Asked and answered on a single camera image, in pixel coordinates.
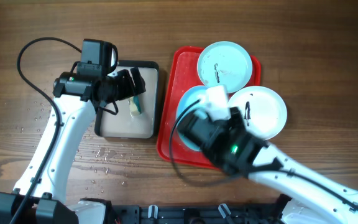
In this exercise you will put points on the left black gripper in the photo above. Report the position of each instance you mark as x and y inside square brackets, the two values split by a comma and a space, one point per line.
[127, 88]

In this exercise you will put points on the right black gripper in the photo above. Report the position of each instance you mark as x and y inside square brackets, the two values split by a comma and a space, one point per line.
[235, 117]

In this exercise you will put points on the green yellow sponge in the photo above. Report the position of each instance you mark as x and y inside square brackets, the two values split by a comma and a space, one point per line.
[134, 106]

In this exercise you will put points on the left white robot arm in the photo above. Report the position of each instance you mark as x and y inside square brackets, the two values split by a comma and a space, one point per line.
[39, 195]

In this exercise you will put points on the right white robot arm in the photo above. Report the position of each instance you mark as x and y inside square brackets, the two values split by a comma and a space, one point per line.
[263, 163]

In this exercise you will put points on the red plastic tray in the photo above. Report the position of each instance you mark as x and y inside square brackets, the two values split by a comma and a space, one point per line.
[183, 76]

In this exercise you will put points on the black water tray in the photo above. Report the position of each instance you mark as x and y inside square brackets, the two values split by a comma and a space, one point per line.
[125, 124]

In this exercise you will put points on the white plate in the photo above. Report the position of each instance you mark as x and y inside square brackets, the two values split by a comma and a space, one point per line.
[264, 112]

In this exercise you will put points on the light blue plate top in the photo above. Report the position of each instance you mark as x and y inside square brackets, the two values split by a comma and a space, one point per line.
[225, 63]

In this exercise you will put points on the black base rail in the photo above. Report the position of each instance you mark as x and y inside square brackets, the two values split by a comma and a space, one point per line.
[249, 213]

